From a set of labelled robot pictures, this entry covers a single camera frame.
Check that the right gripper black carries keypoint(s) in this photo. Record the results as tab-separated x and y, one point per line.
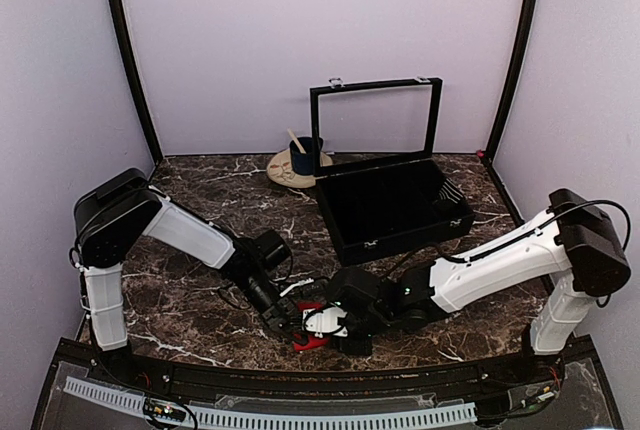
361	348

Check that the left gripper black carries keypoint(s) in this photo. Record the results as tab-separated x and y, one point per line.
282	312

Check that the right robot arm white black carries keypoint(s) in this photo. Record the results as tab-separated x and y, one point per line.
572	239

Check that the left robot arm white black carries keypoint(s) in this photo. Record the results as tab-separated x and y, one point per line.
111	218

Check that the beige woven coaster mat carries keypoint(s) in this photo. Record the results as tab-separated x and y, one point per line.
280	171

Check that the dark blue cup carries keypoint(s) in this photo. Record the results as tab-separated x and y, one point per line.
302	162

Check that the black display box glass lid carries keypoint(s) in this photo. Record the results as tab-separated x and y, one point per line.
377	208

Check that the wooden stick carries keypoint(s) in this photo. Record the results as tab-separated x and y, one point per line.
296	141

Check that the striped black white sock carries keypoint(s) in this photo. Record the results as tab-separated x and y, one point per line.
449	192

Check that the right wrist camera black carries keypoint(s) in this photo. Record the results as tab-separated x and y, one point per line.
348	287

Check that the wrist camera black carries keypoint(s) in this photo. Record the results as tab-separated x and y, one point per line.
273	251
348	287

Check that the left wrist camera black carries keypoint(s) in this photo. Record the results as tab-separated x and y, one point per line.
273	251

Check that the white slotted cable duct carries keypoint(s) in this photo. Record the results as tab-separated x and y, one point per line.
253	414

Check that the left circuit board with wires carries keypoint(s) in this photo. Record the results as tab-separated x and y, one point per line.
163	413

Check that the circuit board with wires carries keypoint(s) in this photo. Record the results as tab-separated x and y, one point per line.
532	398
163	413

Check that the right circuit board with wires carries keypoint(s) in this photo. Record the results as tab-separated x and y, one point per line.
532	398

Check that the black front rail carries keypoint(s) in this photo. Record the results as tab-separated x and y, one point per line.
185	382

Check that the left black frame post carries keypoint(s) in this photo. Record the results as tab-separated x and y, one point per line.
129	63

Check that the black frame post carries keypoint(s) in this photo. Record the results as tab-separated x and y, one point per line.
516	61
129	63

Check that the right black frame post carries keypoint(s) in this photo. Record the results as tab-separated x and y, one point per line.
516	61

